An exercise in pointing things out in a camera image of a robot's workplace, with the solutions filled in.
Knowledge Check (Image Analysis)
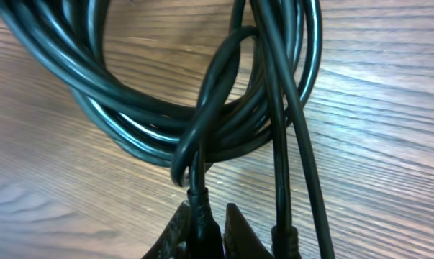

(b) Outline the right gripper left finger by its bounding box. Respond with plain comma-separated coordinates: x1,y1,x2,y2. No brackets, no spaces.
142,201,191,259

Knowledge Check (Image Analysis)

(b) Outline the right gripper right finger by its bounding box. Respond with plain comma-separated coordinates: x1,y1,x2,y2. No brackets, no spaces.
223,203,273,259

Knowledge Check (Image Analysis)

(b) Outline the black USB-A cable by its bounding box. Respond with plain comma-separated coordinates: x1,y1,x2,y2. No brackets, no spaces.
0,0,336,259

